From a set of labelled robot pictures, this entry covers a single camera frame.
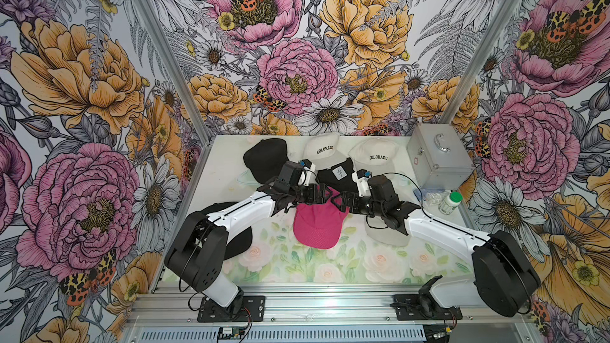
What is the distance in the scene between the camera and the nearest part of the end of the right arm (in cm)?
64

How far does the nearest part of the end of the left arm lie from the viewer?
653mm

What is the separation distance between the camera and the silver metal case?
3.10 ft
